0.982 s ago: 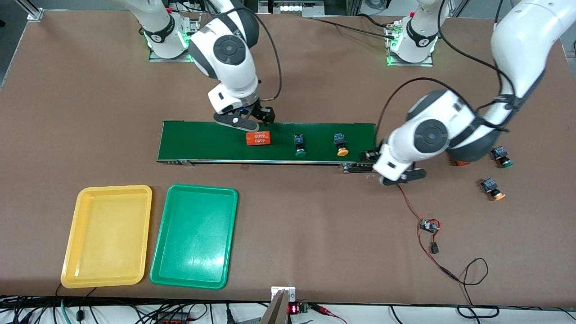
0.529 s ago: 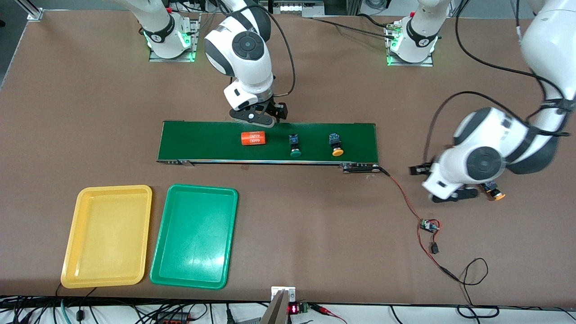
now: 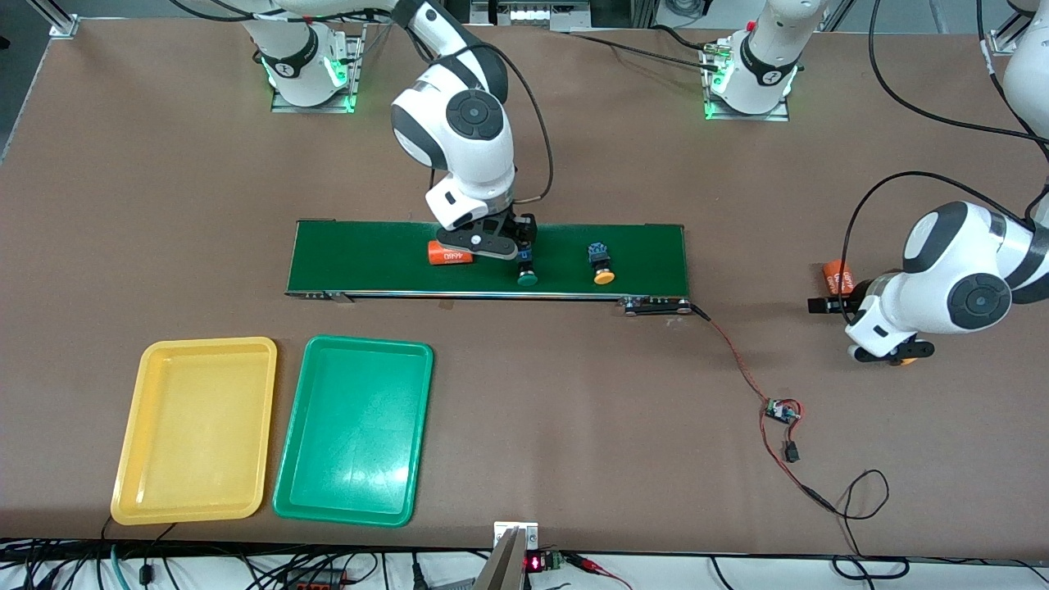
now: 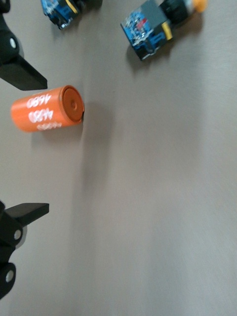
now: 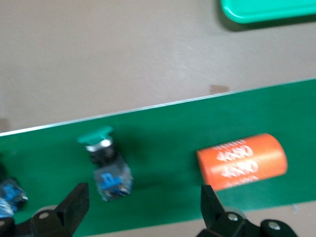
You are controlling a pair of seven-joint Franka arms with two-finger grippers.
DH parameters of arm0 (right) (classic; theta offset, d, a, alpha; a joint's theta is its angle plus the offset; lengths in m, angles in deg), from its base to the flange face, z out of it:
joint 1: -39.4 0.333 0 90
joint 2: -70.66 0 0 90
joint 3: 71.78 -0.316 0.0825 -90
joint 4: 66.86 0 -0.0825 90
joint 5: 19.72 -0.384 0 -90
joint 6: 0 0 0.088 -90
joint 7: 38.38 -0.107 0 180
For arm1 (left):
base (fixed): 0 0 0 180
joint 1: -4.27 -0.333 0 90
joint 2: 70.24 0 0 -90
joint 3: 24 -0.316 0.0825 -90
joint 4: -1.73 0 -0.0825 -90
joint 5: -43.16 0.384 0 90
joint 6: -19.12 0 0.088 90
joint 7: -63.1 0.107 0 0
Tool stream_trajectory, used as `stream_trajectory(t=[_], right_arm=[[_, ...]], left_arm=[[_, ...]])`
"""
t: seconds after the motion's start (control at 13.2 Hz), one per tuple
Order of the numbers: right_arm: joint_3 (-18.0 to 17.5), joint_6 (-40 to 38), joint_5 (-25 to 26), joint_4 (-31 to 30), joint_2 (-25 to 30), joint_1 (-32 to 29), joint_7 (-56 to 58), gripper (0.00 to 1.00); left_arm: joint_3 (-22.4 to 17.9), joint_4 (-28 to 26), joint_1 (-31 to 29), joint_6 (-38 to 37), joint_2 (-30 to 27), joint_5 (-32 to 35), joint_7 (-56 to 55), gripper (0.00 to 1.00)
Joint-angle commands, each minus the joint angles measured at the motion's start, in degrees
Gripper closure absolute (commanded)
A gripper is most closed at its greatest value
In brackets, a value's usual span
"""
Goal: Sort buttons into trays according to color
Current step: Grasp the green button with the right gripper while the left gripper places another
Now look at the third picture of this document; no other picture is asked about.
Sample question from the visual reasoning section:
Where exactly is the red black twin wire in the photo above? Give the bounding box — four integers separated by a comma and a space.
691, 303, 838, 514

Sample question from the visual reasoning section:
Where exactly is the green conveyor belt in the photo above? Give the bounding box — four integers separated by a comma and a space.
285, 220, 691, 300

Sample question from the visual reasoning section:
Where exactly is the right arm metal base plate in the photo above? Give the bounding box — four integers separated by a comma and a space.
270, 25, 366, 114

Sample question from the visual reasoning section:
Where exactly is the green plastic tray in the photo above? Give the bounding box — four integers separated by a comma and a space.
273, 334, 434, 527

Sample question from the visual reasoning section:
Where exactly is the small metal bracket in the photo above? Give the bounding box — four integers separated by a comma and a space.
493, 521, 540, 551

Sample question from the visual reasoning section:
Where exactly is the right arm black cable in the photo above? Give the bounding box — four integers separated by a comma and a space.
393, 0, 554, 204

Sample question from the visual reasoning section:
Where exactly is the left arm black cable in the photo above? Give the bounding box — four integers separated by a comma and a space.
840, 0, 1049, 271

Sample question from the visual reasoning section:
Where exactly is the red clip lead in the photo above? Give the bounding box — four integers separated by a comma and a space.
565, 553, 633, 590

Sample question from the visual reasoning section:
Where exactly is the yellow plastic tray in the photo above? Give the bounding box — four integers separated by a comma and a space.
111, 337, 278, 525

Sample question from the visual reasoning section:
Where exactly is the black conveyor motor drive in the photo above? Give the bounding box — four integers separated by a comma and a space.
619, 297, 696, 316

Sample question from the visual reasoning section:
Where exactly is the grey metal pole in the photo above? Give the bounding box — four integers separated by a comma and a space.
471, 527, 530, 590

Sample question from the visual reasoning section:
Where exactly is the black table cable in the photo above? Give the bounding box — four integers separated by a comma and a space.
565, 25, 722, 73

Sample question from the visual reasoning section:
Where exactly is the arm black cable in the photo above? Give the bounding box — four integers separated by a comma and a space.
393, 0, 554, 204
840, 0, 1049, 271

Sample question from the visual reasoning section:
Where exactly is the lit control box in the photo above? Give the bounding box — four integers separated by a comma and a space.
471, 0, 593, 32

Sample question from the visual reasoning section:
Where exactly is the thin black cable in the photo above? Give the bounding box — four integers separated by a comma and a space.
832, 470, 910, 579

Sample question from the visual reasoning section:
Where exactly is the orange cylinder white print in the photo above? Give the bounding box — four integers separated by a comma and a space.
426, 239, 475, 266
823, 260, 858, 297

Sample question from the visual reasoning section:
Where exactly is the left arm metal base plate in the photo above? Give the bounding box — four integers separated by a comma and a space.
705, 41, 792, 122

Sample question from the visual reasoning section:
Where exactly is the black power strip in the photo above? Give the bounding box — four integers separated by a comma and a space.
283, 570, 347, 590

